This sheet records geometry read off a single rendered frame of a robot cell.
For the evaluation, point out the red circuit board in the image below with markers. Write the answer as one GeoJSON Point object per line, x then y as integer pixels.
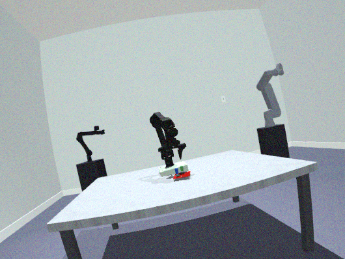
{"type": "Point", "coordinates": [182, 174]}

